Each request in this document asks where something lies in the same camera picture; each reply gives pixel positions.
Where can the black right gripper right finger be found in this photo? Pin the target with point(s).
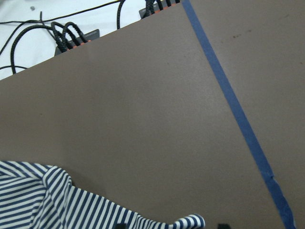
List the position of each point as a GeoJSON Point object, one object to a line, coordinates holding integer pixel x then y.
{"type": "Point", "coordinates": [223, 226]}

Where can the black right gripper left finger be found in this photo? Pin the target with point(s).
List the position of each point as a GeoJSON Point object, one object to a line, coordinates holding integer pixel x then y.
{"type": "Point", "coordinates": [121, 226]}

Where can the navy white striped polo shirt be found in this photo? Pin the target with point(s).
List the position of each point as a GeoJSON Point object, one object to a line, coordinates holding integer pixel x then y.
{"type": "Point", "coordinates": [35, 196]}

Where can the blue tape grid line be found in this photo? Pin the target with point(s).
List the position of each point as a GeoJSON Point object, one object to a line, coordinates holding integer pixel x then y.
{"type": "Point", "coordinates": [250, 138]}

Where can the black hub with orange plugs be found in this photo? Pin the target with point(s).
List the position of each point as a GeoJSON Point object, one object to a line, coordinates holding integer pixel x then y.
{"type": "Point", "coordinates": [73, 43]}

